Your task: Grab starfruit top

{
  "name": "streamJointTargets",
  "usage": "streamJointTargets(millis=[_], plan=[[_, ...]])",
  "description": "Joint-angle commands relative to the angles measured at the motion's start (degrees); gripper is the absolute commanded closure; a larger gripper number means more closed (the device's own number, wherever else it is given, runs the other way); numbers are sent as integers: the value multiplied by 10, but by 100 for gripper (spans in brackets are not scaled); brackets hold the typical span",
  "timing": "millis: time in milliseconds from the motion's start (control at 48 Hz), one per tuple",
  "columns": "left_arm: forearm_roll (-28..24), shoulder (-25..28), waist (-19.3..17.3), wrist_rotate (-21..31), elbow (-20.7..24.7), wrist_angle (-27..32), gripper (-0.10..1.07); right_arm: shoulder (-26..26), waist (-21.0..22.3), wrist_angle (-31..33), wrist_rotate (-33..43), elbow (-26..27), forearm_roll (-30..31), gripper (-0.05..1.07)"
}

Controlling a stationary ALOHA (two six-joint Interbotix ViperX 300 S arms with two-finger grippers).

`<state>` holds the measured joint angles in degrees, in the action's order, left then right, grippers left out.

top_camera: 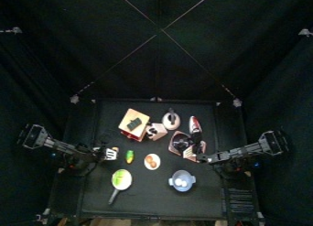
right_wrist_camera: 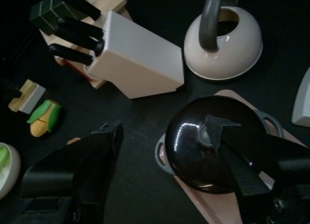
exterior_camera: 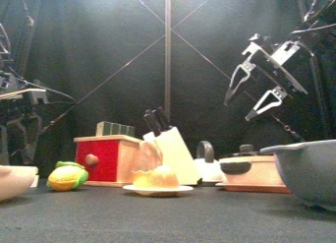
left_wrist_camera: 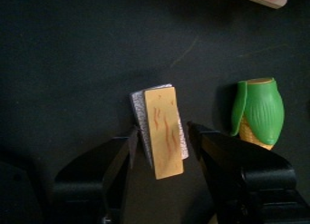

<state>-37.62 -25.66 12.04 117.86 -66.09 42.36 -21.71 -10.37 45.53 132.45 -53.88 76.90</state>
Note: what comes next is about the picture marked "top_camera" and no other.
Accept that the dark toy block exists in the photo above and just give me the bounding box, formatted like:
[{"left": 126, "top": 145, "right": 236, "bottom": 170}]
[{"left": 126, "top": 117, "right": 144, "bottom": 132}]

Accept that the white toy knife block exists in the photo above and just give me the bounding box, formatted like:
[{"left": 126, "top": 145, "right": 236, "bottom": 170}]
[{"left": 145, "top": 123, "right": 169, "bottom": 142}]

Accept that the blue toy bowl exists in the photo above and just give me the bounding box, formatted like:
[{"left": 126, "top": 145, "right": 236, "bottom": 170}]
[{"left": 168, "top": 169, "right": 198, "bottom": 193}]

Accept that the black pot lid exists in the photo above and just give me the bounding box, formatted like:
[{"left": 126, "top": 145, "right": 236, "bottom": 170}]
[{"left": 172, "top": 135, "right": 193, "bottom": 151}]

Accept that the green toy starfruit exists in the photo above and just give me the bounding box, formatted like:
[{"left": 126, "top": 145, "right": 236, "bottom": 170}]
[{"left": 113, "top": 170, "right": 131, "bottom": 188}]

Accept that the white toy kettle black handle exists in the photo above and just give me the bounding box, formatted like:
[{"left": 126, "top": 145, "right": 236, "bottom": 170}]
[{"left": 162, "top": 107, "right": 182, "bottom": 131}]

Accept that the thin frame cord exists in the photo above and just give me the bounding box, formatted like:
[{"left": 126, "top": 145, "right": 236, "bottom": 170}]
[
  {"left": 113, "top": 0, "right": 238, "bottom": 100},
  {"left": 75, "top": 0, "right": 217, "bottom": 96}
]

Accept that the pink toy stove tray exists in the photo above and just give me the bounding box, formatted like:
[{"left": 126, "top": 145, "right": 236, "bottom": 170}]
[{"left": 168, "top": 130, "right": 208, "bottom": 163}]

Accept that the wooden toy box red base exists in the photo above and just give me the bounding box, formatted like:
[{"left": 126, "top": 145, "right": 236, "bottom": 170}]
[{"left": 118, "top": 108, "right": 152, "bottom": 143}]

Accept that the black toy utensil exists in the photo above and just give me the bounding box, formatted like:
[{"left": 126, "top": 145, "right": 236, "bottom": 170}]
[{"left": 192, "top": 133, "right": 205, "bottom": 155}]

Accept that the toy corn cob green husk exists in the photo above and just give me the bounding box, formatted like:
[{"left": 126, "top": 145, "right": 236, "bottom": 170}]
[{"left": 125, "top": 149, "right": 135, "bottom": 165}]

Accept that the red and white toy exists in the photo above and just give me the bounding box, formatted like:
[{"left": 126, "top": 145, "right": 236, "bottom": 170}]
[{"left": 189, "top": 115, "right": 205, "bottom": 136}]

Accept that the printed label sticker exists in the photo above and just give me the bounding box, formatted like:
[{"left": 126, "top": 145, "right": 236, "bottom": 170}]
[{"left": 225, "top": 187, "right": 257, "bottom": 216}]

